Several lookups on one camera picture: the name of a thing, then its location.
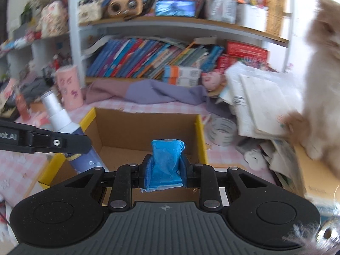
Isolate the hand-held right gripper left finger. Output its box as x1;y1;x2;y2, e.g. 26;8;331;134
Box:
64;154;154;210

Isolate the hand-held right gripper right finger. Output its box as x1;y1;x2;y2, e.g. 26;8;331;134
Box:
181;154;269;210

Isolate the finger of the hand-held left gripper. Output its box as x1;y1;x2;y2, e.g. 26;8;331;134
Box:
33;131;92;155

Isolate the blue packet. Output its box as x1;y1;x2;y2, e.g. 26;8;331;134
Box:
143;139;186;192

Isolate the white spray bottle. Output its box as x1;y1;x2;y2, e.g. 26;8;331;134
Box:
41;90;109;174

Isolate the yellow cardboard box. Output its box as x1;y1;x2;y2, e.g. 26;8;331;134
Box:
38;108;208;208

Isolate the pink cylindrical container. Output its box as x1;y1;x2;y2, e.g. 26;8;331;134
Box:
55;65;83;111

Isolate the pink checkered tablecloth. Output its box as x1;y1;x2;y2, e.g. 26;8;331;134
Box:
0;96;279;245

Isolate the clear tape roll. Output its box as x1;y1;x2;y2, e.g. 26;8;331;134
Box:
207;117;238;147

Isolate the purple cloth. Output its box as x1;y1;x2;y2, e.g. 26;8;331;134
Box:
82;79;231;117

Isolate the orange white small box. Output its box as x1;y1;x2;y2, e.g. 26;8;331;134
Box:
163;65;201;79
163;77;200;87

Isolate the pink pig plush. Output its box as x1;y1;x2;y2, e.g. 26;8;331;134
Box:
201;72;226;91

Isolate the stack of white papers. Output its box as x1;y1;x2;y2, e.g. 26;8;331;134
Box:
224;62;303;139

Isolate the row of colourful books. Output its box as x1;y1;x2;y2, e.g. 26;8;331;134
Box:
86;38;226;79

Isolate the floral fabric bag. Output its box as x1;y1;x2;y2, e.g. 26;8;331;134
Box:
41;1;68;38

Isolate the red thick book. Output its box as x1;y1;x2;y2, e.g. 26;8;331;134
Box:
226;40;269;63

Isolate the white quilted handbag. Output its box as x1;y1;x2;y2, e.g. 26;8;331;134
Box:
78;0;103;23

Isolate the feather cat toy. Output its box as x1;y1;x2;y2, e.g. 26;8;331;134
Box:
283;215;340;253

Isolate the white bookshelf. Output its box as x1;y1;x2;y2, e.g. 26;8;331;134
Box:
68;0;295;85

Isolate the wooden radio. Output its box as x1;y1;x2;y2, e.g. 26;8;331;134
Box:
108;0;144;20

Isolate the fluffy cream cat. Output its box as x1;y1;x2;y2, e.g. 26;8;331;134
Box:
282;0;340;161

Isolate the smartphone with lit screen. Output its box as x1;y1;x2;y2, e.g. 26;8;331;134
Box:
155;0;197;18

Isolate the white storage bin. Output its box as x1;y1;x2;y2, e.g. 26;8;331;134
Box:
236;3;267;32
207;0;237;24

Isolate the woven basket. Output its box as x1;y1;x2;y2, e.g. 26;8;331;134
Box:
266;0;287;36

